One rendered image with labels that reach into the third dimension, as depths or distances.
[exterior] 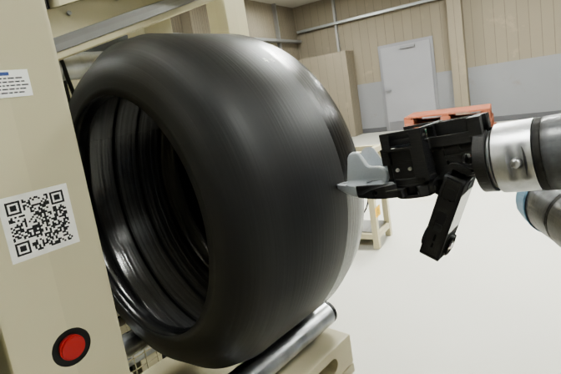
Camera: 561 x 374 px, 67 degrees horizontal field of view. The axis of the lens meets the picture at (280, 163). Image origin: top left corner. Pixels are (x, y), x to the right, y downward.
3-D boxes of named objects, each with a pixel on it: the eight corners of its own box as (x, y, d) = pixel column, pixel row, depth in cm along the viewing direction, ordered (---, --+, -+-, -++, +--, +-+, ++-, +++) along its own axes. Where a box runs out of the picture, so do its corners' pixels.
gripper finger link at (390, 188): (367, 179, 58) (428, 172, 52) (370, 191, 58) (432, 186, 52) (349, 187, 54) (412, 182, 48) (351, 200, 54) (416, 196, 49)
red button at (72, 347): (63, 366, 51) (58, 343, 50) (58, 361, 52) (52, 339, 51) (88, 352, 53) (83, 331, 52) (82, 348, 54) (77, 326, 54)
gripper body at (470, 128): (400, 127, 57) (496, 108, 49) (412, 189, 58) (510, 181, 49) (371, 136, 51) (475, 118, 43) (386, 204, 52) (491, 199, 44)
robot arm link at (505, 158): (553, 180, 46) (538, 200, 41) (507, 184, 50) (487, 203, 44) (541, 113, 46) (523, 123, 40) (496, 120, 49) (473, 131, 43)
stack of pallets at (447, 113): (407, 174, 587) (401, 118, 575) (418, 162, 652) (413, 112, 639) (497, 169, 532) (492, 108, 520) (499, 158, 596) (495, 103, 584)
